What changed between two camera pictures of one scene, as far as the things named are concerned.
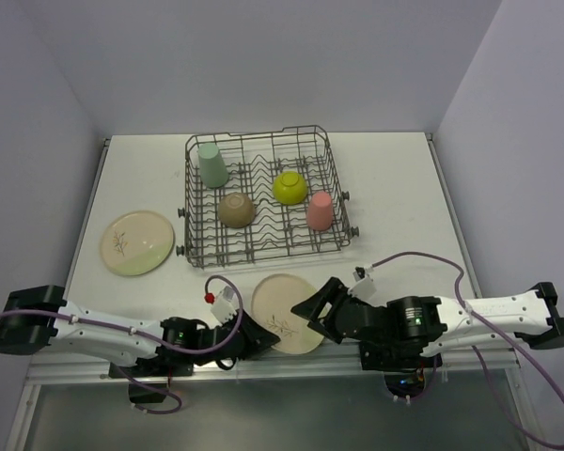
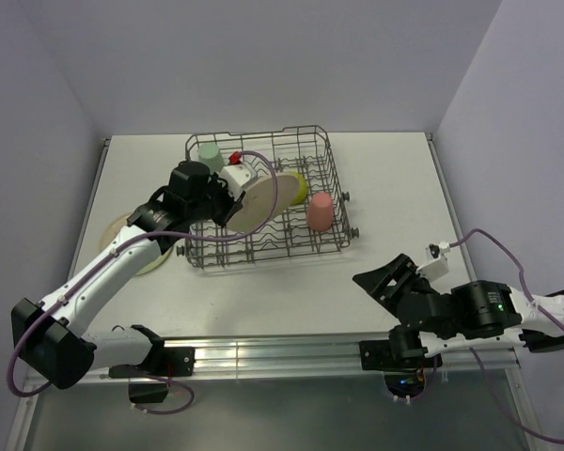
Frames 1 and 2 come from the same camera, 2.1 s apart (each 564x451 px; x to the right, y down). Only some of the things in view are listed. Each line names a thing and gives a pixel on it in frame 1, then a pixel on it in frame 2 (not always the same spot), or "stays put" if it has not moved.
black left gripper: x=258 y=337 to x=230 y=206
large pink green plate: x=274 y=296 to x=258 y=200
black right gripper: x=334 y=290 to x=400 y=270
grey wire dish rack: x=252 y=196 stays put
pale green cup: x=214 y=172 stays put
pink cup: x=320 y=210 stays put
